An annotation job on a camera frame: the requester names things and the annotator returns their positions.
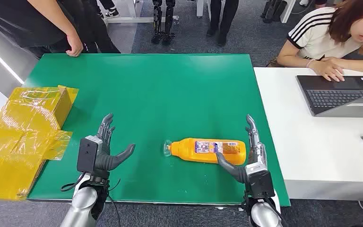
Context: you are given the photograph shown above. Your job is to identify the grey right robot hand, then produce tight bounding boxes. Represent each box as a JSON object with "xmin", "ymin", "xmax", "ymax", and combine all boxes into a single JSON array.
[{"xmin": 216, "ymin": 114, "xmax": 268, "ymax": 185}]

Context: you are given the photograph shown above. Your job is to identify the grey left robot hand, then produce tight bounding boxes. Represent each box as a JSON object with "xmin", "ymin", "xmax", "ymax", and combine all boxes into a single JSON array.
[{"xmin": 94, "ymin": 113, "xmax": 136, "ymax": 181}]

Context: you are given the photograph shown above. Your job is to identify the orange plastic bottle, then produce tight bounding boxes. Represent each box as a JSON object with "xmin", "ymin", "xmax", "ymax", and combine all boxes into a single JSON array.
[{"xmin": 164, "ymin": 138, "xmax": 247, "ymax": 166}]

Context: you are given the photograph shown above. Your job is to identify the white table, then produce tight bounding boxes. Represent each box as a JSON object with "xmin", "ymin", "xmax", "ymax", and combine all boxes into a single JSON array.
[{"xmin": 253, "ymin": 67, "xmax": 363, "ymax": 202}]

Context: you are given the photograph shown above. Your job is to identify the yellow taped cardboard box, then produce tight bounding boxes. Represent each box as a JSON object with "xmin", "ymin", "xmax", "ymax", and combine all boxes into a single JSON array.
[{"xmin": 0, "ymin": 85, "xmax": 79, "ymax": 201}]

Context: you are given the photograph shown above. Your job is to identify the green table mat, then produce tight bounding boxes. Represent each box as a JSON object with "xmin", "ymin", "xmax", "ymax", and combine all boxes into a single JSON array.
[{"xmin": 23, "ymin": 53, "xmax": 291, "ymax": 208}]

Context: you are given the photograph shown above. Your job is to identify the brown bag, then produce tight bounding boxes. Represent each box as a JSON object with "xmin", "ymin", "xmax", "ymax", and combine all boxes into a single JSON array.
[{"xmin": 265, "ymin": 57, "xmax": 284, "ymax": 68}]

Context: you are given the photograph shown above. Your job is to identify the dark grey laptop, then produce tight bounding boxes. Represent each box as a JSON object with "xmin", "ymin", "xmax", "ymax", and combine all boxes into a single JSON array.
[{"xmin": 295, "ymin": 74, "xmax": 363, "ymax": 119}]

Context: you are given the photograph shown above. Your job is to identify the seated person's hand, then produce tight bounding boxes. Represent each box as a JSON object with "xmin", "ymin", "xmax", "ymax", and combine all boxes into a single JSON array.
[{"xmin": 313, "ymin": 58, "xmax": 346, "ymax": 83}]

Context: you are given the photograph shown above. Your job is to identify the standing person's hand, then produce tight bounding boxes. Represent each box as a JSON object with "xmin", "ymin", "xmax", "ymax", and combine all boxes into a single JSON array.
[{"xmin": 65, "ymin": 33, "xmax": 84, "ymax": 58}]

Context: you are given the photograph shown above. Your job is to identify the seated person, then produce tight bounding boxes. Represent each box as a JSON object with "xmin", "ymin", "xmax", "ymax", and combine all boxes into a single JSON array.
[{"xmin": 277, "ymin": 0, "xmax": 363, "ymax": 83}]

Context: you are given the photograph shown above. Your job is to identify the person's legs in black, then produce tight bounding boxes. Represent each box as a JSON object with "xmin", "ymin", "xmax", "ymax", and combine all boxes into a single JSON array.
[{"xmin": 206, "ymin": 0, "xmax": 240, "ymax": 47}]

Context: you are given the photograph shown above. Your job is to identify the white slanted desk leg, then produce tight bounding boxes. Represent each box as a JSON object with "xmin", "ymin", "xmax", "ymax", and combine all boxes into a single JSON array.
[{"xmin": 280, "ymin": 0, "xmax": 296, "ymax": 24}]

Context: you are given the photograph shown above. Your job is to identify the black humanoid robot legs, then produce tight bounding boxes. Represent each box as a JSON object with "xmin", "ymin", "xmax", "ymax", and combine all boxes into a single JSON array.
[{"xmin": 151, "ymin": 0, "xmax": 176, "ymax": 46}]

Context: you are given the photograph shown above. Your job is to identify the white furniture leg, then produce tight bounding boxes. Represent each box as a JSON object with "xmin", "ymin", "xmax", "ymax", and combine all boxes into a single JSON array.
[{"xmin": 196, "ymin": 0, "xmax": 214, "ymax": 20}]

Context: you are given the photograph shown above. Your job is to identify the standing person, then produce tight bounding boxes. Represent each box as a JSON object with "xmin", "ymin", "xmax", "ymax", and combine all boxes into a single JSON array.
[{"xmin": 0, "ymin": 0, "xmax": 121, "ymax": 59}]

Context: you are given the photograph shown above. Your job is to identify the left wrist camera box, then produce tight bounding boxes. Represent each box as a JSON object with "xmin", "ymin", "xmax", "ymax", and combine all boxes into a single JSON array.
[{"xmin": 77, "ymin": 135, "xmax": 103, "ymax": 175}]

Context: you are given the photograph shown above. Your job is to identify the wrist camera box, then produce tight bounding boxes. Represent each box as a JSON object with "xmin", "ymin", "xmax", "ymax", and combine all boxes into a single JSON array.
[
  {"xmin": 77, "ymin": 135, "xmax": 103, "ymax": 175},
  {"xmin": 245, "ymin": 164, "xmax": 276, "ymax": 200}
]

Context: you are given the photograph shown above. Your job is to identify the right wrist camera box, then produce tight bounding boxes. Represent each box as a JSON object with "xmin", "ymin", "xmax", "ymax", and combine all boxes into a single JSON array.
[{"xmin": 245, "ymin": 164, "xmax": 276, "ymax": 200}]

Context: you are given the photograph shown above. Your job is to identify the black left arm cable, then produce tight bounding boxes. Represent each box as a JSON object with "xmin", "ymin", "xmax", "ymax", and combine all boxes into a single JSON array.
[{"xmin": 60, "ymin": 171, "xmax": 121, "ymax": 227}]

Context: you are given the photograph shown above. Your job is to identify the white desk frame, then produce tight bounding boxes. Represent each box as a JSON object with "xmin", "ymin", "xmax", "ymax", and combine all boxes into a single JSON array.
[{"xmin": 97, "ymin": 0, "xmax": 180, "ymax": 25}]

